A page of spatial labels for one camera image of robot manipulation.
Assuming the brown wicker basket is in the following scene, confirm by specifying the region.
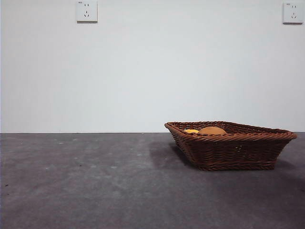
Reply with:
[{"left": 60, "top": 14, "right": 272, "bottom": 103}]
[{"left": 164, "top": 121, "right": 298, "bottom": 172}]

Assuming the brown potato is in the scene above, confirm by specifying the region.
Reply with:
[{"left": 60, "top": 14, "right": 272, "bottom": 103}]
[{"left": 198, "top": 126, "right": 228, "bottom": 136}]

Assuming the white wall socket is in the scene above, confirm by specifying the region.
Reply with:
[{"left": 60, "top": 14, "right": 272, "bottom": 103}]
[
  {"left": 76, "top": 0, "right": 99, "bottom": 24},
  {"left": 282, "top": 2, "right": 305, "bottom": 25}
]

